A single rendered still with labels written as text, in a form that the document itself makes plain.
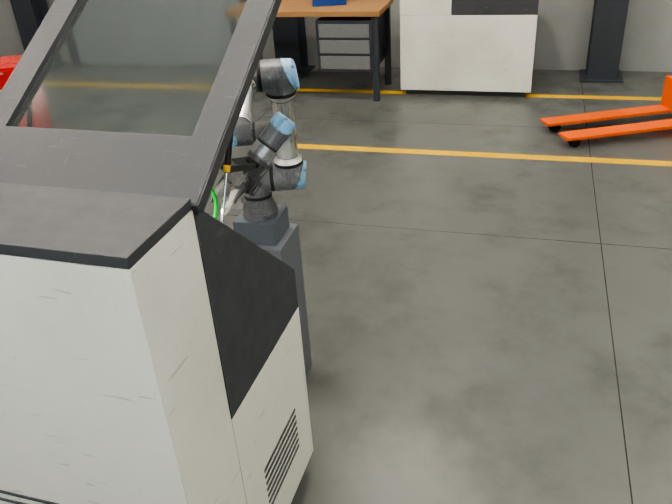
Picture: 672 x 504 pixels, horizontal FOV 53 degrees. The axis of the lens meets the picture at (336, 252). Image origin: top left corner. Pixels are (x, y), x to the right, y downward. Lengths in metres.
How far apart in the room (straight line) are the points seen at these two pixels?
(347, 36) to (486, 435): 4.75
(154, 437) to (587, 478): 1.82
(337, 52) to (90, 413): 5.64
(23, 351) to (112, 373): 0.24
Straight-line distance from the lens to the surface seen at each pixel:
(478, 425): 3.10
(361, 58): 6.96
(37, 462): 2.08
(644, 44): 8.12
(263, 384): 2.21
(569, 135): 5.92
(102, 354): 1.63
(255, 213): 2.78
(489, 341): 3.55
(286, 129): 2.13
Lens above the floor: 2.17
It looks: 30 degrees down
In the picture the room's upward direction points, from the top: 4 degrees counter-clockwise
